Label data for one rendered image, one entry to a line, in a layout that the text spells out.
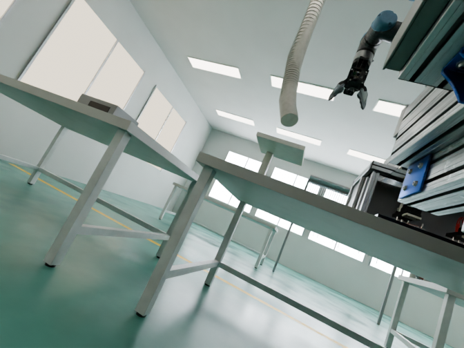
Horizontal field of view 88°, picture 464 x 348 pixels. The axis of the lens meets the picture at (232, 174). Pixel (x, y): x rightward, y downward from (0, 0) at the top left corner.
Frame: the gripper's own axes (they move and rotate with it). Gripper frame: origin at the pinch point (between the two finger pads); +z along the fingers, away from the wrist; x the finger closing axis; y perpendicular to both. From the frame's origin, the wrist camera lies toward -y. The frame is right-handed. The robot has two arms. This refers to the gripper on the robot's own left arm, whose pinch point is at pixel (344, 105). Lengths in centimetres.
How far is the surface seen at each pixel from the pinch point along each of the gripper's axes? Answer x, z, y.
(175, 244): -45, 83, -5
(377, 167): 27.7, 7.1, -34.8
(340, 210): 12.0, 43.2, 0.6
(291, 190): -7.6, 42.6, -0.2
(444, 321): 128, 66, -134
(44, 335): -55, 115, 31
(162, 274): -44, 96, -5
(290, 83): -50, -81, -112
